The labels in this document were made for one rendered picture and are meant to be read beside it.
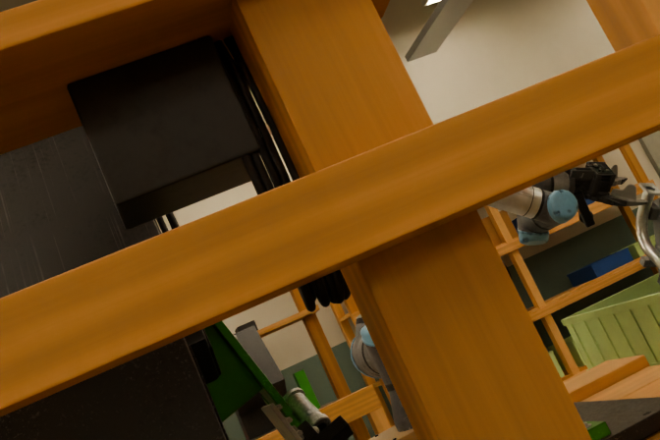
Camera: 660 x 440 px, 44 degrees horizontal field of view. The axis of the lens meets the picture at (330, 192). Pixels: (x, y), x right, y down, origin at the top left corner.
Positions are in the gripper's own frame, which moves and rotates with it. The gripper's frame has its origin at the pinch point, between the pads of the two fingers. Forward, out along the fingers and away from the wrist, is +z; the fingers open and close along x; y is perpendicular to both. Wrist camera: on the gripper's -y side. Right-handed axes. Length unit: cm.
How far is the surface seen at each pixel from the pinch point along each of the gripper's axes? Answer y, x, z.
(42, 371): 50, -123, -123
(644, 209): -4.2, -1.7, 3.1
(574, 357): -332, 316, 181
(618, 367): 9, -77, -41
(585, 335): -30.3, -21.4, -15.0
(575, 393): 6, -80, -49
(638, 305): -3.7, -43.8, -18.1
